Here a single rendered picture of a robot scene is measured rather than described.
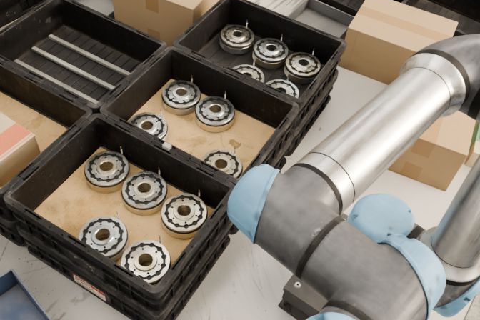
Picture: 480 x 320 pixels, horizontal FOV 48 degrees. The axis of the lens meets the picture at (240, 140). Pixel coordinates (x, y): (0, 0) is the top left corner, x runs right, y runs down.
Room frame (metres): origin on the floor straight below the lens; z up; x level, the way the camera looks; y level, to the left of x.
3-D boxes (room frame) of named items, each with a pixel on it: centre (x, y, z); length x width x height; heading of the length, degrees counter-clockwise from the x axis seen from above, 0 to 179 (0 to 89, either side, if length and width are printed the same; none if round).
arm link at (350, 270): (0.24, -0.14, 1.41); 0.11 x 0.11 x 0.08; 52
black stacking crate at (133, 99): (0.91, 0.10, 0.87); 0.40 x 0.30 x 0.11; 64
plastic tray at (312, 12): (1.53, -0.21, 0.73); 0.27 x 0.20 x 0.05; 150
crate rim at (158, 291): (0.65, 0.23, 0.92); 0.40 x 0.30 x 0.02; 64
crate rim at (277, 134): (0.91, 0.10, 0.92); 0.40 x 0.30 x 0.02; 64
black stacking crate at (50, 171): (0.65, 0.23, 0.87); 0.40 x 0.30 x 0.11; 64
